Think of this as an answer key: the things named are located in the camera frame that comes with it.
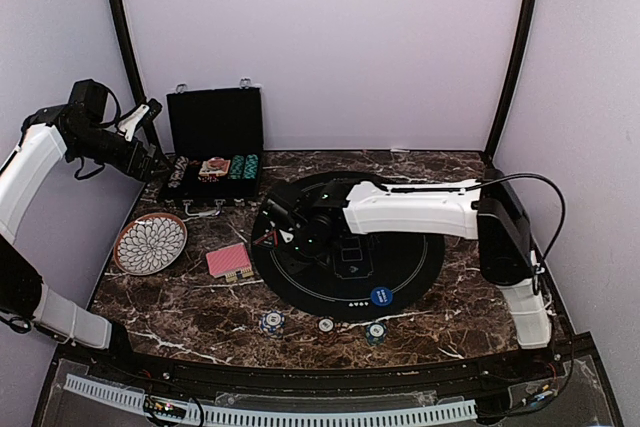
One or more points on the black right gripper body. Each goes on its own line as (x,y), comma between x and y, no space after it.
(304,241)

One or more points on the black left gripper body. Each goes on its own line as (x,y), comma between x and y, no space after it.
(124,162)

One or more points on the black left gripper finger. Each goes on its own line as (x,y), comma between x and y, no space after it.
(137,118)
(160,164)

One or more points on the blue white chip stack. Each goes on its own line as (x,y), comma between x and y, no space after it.
(272,324)

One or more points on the brown white chip stack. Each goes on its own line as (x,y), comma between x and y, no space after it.
(326,325)

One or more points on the teal blue chip stack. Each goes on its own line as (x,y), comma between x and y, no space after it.
(375,333)

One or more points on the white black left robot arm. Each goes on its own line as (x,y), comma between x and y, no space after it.
(50,135)

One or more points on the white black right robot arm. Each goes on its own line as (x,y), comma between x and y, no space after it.
(486,211)

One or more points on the red triangular all-in button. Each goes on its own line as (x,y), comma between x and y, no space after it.
(268,241)

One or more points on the blue tan chip row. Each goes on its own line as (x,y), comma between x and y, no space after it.
(180,166)

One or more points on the red playing card deck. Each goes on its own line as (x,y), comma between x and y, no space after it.
(231,263)

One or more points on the red dice set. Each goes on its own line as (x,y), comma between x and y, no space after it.
(208,179)

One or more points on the boxed card deck in case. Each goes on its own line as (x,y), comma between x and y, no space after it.
(214,167)

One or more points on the black poker chip case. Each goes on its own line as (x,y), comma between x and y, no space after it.
(220,122)

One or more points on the teal chip row right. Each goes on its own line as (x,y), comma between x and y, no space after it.
(251,167)

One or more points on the teal chip row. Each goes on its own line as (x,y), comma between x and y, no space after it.
(251,167)
(236,167)

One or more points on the teal chip row left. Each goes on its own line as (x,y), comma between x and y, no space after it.
(236,167)

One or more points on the round black poker mat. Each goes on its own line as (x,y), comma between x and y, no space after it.
(338,281)

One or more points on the floral ceramic plate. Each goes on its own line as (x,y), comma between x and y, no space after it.
(150,244)

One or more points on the blue small blind button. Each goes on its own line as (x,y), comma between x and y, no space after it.
(382,296)

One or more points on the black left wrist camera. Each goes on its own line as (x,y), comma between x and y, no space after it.
(91,97)

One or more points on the black left frame post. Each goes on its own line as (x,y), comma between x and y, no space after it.
(125,44)

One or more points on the white cable duct strip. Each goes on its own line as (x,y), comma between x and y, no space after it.
(245,410)

